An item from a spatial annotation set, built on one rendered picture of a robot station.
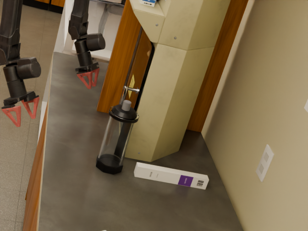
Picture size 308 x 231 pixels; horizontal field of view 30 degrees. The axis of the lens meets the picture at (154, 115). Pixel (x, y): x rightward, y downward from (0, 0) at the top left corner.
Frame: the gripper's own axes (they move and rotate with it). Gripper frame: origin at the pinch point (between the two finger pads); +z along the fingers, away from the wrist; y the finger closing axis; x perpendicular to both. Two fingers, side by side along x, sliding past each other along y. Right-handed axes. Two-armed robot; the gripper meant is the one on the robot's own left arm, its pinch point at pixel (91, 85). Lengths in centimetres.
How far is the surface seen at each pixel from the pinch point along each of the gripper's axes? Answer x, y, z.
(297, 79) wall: -90, -25, 4
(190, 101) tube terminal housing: -44.2, -4.6, 11.6
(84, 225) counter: -28, -74, 30
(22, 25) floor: 247, 317, -24
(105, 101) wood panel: -2.6, 4.1, 8.5
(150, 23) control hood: -44, -27, -23
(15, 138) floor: 129, 105, 46
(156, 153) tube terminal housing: -30.9, -17.4, 27.3
